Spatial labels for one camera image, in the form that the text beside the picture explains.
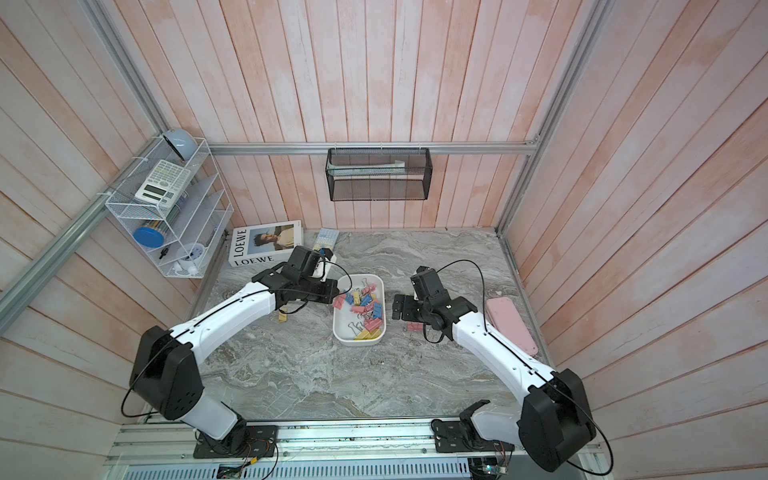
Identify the white plastic storage box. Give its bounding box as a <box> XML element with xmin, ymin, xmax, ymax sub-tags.
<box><xmin>332</xmin><ymin>274</ymin><xmax>387</xmax><ymax>346</ymax></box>

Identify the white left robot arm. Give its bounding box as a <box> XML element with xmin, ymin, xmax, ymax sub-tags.
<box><xmin>129</xmin><ymin>246</ymin><xmax>340</xmax><ymax>453</ymax></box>

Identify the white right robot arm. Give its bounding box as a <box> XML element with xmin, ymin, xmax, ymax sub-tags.
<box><xmin>392</xmin><ymin>266</ymin><xmax>600</xmax><ymax>472</ymax></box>

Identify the pink plastic box lid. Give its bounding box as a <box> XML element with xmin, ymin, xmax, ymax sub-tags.
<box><xmin>486</xmin><ymin>297</ymin><xmax>539</xmax><ymax>356</ymax></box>

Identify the yellow blue small calculator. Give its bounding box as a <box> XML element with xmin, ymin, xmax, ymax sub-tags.
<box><xmin>313</xmin><ymin>228</ymin><xmax>340</xmax><ymax>251</ymax></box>

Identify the LOEWE white book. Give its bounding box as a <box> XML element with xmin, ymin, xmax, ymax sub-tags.
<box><xmin>228</xmin><ymin>221</ymin><xmax>303</xmax><ymax>267</ymax></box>

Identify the green white item in basket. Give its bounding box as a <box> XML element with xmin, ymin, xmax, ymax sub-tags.
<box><xmin>326</xmin><ymin>161</ymin><xmax>407</xmax><ymax>179</ymax></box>

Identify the white desk calculator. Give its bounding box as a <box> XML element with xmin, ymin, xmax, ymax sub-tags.
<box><xmin>134</xmin><ymin>160</ymin><xmax>192</xmax><ymax>210</ymax></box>

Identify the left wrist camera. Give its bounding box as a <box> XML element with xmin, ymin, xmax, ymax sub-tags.
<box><xmin>312</xmin><ymin>248</ymin><xmax>336</xmax><ymax>281</ymax></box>

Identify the black mesh wall basket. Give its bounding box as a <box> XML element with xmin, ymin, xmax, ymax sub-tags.
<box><xmin>325</xmin><ymin>147</ymin><xmax>433</xmax><ymax>202</ymax></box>

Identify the white wire wall shelf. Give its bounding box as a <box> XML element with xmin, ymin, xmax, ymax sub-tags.
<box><xmin>106</xmin><ymin>136</ymin><xmax>234</xmax><ymax>279</ymax></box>

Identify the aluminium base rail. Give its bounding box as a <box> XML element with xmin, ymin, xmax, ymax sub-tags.
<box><xmin>101</xmin><ymin>419</ymin><xmax>601</xmax><ymax>480</ymax></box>

